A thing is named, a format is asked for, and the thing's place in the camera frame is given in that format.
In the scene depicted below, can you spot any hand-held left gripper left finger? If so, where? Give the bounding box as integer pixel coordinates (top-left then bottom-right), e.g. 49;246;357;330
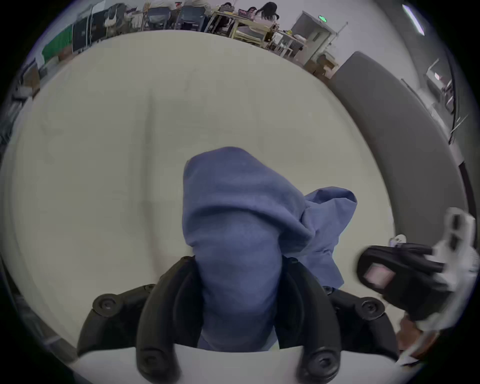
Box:
77;256;204;384

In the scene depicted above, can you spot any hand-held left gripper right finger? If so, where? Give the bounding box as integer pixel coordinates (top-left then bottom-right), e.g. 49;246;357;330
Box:
275;257;400;384

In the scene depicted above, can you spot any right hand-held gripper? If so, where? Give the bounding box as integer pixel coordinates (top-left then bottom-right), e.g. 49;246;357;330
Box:
356;207;480;366

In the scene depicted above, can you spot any blue shirt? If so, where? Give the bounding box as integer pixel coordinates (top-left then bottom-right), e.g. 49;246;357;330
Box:
182;146;358;352

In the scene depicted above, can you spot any person's right hand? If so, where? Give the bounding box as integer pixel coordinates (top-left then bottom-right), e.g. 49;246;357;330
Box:
397;313;439;355

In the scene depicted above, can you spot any grey padded headboard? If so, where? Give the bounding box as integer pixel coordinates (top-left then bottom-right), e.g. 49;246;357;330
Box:
328;51;470;245

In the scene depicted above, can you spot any bed with beige sheet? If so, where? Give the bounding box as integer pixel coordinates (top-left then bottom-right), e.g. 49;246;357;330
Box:
0;30;397;376

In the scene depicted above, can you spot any brown carton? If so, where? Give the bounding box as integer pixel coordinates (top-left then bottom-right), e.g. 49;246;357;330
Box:
303;54;340;79

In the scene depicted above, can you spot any green board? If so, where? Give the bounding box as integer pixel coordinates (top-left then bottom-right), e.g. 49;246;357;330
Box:
40;23;74;65

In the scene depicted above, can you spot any pale wooden table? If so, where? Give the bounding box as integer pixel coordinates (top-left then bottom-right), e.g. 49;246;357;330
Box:
205;10;279;47

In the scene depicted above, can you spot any grey office chair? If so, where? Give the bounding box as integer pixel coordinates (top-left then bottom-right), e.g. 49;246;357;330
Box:
175;5;208;33
142;7;174;31

